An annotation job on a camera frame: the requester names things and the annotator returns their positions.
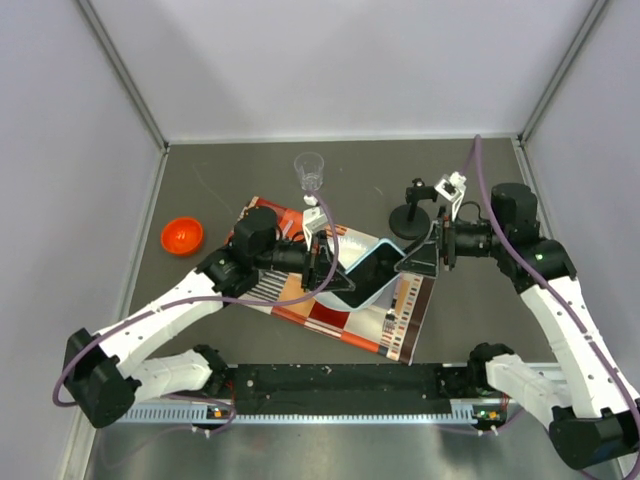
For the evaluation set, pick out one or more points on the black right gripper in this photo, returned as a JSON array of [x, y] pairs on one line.
[[423, 257]]

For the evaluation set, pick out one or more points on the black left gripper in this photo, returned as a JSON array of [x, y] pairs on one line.
[[315, 263]]

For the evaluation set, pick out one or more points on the black phone stand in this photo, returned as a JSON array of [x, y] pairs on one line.
[[407, 220]]

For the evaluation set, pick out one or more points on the phone with light blue case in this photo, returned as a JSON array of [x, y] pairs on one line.
[[372, 273]]

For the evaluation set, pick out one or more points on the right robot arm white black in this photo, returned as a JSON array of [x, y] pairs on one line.
[[594, 416]]

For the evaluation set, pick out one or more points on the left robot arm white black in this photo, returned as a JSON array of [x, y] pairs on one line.
[[107, 372]]

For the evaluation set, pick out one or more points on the white paper plate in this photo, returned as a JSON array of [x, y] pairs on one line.
[[351, 249]]

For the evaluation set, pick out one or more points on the colourful patterned placemat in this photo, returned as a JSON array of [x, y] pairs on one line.
[[390, 327]]

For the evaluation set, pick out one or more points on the clear plastic cup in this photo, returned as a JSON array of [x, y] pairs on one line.
[[309, 168]]

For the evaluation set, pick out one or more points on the orange plastic bowl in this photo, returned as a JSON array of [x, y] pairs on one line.
[[183, 236]]

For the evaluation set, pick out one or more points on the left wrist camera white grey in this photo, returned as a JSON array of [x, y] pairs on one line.
[[314, 219]]

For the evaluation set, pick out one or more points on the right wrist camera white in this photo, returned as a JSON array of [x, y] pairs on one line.
[[452, 188]]

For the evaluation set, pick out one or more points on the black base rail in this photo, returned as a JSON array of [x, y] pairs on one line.
[[345, 389]]

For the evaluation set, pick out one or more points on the grey slotted cable duct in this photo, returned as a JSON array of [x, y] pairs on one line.
[[165, 413]]

